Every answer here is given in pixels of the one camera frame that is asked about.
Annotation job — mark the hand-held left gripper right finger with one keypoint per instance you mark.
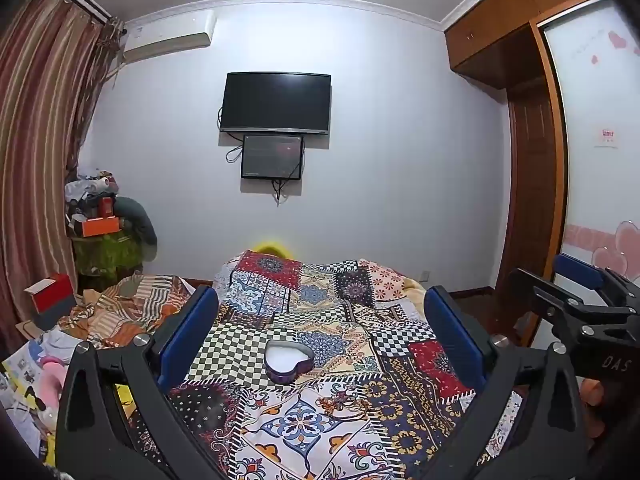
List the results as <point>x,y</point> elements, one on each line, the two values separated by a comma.
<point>452,332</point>

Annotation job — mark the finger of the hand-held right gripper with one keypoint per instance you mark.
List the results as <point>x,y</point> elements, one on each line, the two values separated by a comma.
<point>545,295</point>
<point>580,270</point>

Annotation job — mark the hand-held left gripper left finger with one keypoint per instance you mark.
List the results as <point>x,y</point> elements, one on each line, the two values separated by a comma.
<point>192,330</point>

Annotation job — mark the purple heart-shaped jewelry box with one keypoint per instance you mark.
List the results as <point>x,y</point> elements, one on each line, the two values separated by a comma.
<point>289,360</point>

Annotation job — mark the person's right hand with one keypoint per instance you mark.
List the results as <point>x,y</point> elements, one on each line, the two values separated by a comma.
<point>595,395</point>

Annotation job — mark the orange striped blanket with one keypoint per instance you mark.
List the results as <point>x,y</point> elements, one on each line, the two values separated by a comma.
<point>125,310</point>

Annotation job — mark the yellow item behind bed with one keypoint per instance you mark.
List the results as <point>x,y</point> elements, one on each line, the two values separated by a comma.
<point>270,249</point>

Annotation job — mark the dark green cushion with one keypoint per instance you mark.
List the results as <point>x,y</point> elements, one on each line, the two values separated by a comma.
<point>140,225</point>

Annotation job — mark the paper note with red print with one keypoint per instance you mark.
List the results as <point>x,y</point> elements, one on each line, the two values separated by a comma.
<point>606,137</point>

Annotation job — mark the white clothes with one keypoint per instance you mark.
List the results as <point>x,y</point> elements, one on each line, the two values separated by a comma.
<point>57,342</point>

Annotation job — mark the orange box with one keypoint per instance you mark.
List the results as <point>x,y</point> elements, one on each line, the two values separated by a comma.
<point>100,226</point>

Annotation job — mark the red box with white lid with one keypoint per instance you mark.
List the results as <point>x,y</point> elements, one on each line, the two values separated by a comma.
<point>52,297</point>

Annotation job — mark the small red box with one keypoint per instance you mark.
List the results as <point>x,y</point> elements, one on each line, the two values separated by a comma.
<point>106,207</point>

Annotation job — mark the patchwork printed blanket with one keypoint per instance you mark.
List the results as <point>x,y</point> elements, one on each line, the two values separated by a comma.
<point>310,425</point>

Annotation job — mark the pink plush slipper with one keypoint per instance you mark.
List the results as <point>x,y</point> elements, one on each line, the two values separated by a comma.
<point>50,385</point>

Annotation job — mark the pile of clutter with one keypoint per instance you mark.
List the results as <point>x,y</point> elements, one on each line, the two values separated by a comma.
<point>85,192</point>

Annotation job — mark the printed paper sheet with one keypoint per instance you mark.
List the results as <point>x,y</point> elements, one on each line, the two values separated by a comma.
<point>17,375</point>

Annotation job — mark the striped brown curtain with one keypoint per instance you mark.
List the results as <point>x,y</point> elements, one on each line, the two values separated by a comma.
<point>35,135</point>

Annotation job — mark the wooden overhead cabinet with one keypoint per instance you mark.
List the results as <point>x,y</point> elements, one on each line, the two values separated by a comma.
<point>490,25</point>

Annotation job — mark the small black wall monitor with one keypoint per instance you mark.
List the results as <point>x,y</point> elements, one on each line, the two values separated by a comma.
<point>272,156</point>

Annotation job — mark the large black wall television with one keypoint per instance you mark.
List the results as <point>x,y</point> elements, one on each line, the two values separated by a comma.
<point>275,102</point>

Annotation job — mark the white wall air conditioner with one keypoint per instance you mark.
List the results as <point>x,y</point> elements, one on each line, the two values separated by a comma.
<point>167,35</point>

